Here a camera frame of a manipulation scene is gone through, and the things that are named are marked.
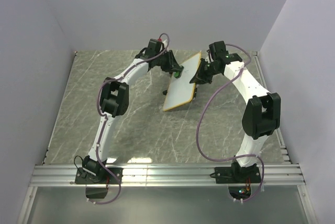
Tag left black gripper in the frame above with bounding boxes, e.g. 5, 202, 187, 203
156, 51, 183, 73

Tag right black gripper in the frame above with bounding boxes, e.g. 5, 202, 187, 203
189, 59, 219, 86

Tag orange framed whiteboard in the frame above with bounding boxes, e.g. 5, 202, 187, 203
163, 52, 202, 111

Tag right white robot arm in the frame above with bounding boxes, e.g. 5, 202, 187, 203
190, 53, 281, 182

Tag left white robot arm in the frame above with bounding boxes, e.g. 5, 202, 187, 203
82, 48, 184, 183

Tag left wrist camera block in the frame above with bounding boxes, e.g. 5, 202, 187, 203
144, 39, 166, 59

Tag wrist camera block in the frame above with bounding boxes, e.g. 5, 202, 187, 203
144, 39, 166, 59
208, 41, 229, 62

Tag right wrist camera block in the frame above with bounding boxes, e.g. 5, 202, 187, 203
208, 41, 229, 62

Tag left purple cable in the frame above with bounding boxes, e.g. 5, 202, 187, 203
86, 32, 171, 205

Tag purple cable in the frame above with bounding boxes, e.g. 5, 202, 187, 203
196, 42, 264, 203
86, 32, 171, 205

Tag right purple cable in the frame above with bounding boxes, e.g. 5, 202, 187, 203
196, 42, 264, 203

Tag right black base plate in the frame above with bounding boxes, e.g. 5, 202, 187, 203
209, 167, 261, 184

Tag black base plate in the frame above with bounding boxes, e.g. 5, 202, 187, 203
74, 167, 118, 185
209, 167, 261, 184

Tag aluminium mounting rail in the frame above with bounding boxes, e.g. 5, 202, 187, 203
29, 163, 306, 187

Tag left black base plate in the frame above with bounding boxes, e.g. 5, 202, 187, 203
74, 167, 118, 185

